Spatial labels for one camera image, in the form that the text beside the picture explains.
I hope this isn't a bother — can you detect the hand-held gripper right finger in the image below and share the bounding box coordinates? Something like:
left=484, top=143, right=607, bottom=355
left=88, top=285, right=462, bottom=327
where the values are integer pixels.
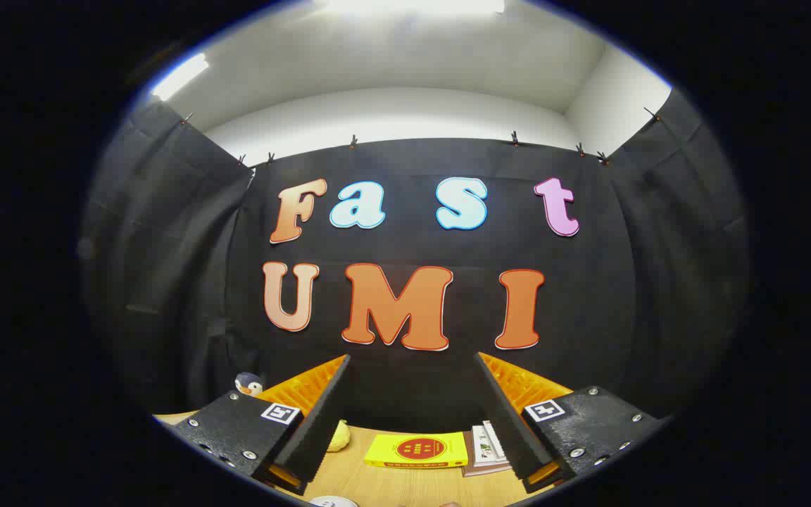
left=474, top=351, right=665, bottom=494

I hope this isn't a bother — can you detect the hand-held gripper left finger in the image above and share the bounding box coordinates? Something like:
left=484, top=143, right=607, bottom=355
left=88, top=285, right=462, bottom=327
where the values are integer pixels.
left=170, top=354, right=352, bottom=496

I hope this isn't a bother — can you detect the white book with brown spine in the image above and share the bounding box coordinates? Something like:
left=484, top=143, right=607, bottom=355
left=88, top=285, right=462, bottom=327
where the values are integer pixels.
left=462, top=431, right=513, bottom=477

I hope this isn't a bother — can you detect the yellow book with red circle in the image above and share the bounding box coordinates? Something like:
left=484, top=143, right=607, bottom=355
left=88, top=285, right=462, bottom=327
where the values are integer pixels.
left=364, top=432, right=470, bottom=470

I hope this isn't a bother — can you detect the ceiling light panel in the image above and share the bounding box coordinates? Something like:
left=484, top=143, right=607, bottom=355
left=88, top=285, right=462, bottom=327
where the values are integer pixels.
left=151, top=53, right=210, bottom=101

